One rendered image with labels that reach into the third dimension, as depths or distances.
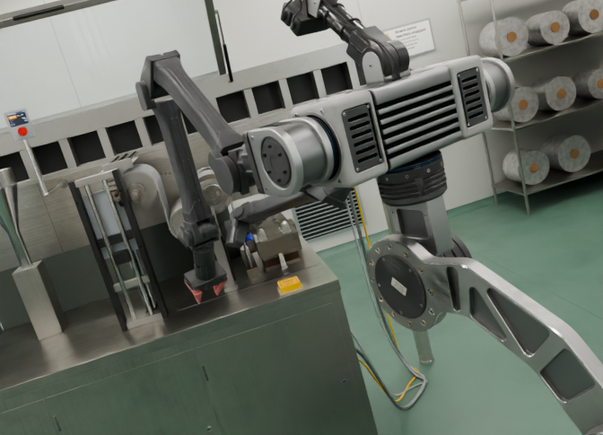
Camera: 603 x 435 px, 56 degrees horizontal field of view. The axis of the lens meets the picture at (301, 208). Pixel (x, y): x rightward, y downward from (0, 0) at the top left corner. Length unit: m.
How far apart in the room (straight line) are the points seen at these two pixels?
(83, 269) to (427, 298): 1.71
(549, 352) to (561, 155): 4.33
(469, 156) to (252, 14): 2.27
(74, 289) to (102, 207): 0.63
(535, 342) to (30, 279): 1.77
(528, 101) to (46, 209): 3.81
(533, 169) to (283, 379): 3.54
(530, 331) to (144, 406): 1.39
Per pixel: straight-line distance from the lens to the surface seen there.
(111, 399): 2.05
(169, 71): 1.33
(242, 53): 4.75
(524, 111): 5.02
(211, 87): 2.39
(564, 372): 1.00
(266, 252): 2.11
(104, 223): 2.02
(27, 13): 2.07
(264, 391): 2.05
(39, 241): 2.52
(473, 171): 5.38
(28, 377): 2.05
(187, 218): 1.47
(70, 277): 2.54
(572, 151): 5.30
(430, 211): 1.11
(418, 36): 5.11
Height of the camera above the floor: 1.58
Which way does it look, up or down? 13 degrees down
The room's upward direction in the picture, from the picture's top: 15 degrees counter-clockwise
